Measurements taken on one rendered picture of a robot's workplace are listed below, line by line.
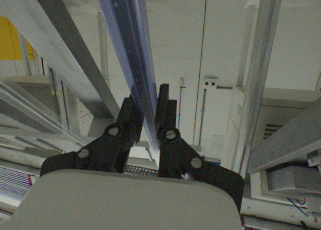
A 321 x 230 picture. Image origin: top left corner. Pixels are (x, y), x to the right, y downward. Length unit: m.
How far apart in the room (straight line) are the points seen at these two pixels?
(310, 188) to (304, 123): 0.17
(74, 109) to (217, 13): 1.67
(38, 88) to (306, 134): 1.04
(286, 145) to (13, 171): 1.07
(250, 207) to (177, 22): 1.80
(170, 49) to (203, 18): 0.46
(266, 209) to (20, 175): 1.04
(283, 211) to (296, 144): 0.38
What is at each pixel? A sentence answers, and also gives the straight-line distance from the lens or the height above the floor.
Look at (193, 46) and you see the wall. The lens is 1.96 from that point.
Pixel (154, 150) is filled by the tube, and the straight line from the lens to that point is 0.20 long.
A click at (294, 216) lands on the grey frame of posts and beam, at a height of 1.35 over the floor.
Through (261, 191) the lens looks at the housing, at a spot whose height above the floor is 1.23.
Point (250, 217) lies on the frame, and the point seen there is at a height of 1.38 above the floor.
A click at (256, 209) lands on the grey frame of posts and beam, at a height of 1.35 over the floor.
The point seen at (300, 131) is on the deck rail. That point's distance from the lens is 0.36.
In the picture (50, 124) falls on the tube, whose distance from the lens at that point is 0.19.
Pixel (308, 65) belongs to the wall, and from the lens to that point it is 2.22.
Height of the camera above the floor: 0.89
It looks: 17 degrees up
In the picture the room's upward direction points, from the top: 178 degrees counter-clockwise
